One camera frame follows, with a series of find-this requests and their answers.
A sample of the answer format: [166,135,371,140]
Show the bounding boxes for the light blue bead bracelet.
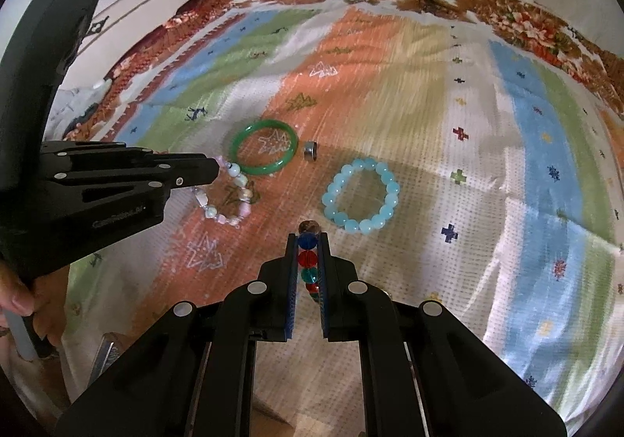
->
[321,157,401,235]

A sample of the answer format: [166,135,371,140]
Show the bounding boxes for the green jade bangle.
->
[229,120,300,177]

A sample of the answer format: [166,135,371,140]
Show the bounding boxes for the striped colourful blanket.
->
[63,3,621,418]

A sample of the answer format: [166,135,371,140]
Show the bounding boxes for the person's left hand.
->
[0,260,38,323]

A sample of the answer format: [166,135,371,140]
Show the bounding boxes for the shiny metal object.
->
[95,332,128,380]

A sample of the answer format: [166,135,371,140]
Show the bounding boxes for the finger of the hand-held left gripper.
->
[41,166,220,205]
[41,140,220,175]

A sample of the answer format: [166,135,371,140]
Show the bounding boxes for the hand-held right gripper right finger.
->
[318,232,569,437]

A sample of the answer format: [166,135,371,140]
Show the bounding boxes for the multicoloured bead bracelet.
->
[297,219,323,305]

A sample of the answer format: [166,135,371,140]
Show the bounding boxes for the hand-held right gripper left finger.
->
[55,232,299,437]

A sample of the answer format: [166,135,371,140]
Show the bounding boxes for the pink white bead bracelet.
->
[192,155,259,229]

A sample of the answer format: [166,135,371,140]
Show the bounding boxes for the brown floral bedsheet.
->
[95,0,624,126]

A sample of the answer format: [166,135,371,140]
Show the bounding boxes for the grey cloth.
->
[46,79,114,142]

